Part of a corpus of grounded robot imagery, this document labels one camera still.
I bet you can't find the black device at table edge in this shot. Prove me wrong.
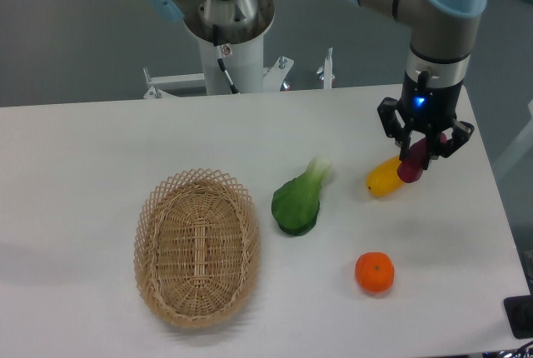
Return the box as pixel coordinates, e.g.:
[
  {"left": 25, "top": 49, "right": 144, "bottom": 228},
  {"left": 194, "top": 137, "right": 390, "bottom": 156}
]
[{"left": 503, "top": 295, "right": 532, "bottom": 340}]

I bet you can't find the woven wicker basket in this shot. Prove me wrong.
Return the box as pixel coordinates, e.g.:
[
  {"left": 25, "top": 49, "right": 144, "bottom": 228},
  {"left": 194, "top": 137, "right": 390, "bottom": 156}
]
[{"left": 133, "top": 168, "right": 261, "bottom": 329}]

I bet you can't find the black cable on pedestal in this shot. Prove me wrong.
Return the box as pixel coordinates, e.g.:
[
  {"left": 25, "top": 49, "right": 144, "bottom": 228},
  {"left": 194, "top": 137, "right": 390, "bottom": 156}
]
[{"left": 212, "top": 24, "right": 240, "bottom": 95}]

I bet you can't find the purple sweet potato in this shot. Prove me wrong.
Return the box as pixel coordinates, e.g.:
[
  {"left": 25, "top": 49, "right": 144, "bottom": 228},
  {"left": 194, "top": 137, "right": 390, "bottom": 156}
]
[{"left": 396, "top": 137, "right": 438, "bottom": 183}]

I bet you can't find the yellow mango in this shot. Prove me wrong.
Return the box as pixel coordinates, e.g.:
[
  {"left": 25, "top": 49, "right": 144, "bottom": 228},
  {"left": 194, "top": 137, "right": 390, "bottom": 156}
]
[{"left": 366, "top": 156, "right": 405, "bottom": 197}]

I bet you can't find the green bok choy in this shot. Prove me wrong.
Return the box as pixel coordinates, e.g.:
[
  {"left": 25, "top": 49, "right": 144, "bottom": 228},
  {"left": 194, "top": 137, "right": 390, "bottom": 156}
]
[{"left": 271, "top": 156, "right": 332, "bottom": 236}]

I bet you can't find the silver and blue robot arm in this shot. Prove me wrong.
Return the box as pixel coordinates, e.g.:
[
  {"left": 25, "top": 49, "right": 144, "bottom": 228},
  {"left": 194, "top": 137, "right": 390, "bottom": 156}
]
[{"left": 148, "top": 0, "right": 487, "bottom": 171}]

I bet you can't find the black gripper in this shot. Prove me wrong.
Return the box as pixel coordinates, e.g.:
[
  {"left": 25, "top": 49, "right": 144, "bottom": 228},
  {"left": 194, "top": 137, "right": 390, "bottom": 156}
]
[{"left": 377, "top": 74, "right": 475, "bottom": 170}]

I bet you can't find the orange tangerine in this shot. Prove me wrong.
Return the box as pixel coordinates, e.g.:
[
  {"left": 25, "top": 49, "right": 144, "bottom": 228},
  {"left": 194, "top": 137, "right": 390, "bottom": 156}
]
[{"left": 355, "top": 251, "right": 395, "bottom": 293}]

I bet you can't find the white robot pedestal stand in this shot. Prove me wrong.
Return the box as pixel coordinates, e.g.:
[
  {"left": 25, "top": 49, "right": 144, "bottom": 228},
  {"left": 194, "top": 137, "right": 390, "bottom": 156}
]
[{"left": 142, "top": 37, "right": 336, "bottom": 100}]

